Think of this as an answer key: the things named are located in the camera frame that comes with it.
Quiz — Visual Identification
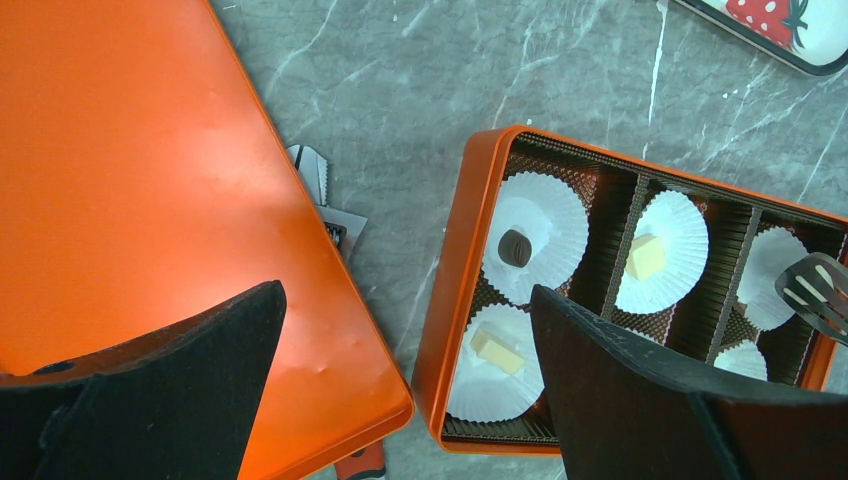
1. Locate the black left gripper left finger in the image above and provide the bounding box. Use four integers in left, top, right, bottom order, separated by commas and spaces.
1, 280, 287, 479

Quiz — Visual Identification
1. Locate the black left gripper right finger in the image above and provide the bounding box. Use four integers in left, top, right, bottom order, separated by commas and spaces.
530, 285, 847, 479

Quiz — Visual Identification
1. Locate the white chocolate block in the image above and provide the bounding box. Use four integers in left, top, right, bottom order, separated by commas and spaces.
470, 330, 526, 375

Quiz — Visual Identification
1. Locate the white chocolate cube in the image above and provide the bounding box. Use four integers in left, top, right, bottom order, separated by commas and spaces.
625, 235, 667, 281

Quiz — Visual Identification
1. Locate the dark round chocolate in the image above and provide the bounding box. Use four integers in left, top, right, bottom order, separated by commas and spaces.
497, 229, 533, 268

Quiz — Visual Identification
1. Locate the black slotted spatula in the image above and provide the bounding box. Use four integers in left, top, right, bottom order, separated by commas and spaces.
774, 252, 847, 346

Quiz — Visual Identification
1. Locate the orange chocolate box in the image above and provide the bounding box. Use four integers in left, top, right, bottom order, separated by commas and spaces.
412, 126, 847, 457

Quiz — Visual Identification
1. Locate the white paper cup front right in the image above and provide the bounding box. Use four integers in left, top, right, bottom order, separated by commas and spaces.
713, 340, 768, 381

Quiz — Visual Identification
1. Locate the white paper cup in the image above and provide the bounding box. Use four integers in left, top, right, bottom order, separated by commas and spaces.
482, 172, 589, 305
713, 340, 768, 381
615, 191, 709, 314
447, 304, 544, 423
737, 227, 808, 331

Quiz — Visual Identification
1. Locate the white paper cup front left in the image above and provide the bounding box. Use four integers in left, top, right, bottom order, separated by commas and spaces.
447, 304, 544, 423

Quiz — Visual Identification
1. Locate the white paper cup back middle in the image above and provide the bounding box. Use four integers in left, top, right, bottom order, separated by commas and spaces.
615, 191, 709, 314

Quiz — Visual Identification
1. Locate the white paper cup back left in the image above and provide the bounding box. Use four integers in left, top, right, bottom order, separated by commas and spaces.
482, 172, 589, 305

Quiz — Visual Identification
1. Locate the white paper cup back right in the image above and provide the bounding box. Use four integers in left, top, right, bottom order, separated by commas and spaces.
737, 227, 808, 331

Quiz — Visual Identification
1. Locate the orange box lid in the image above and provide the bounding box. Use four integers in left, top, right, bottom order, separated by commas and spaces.
1, 1, 414, 479

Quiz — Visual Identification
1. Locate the white strawberry tray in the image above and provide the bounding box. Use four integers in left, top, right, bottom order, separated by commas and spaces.
680, 0, 847, 76

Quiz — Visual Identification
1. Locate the red handled adjustable wrench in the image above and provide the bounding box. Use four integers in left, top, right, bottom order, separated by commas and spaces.
287, 145, 387, 479

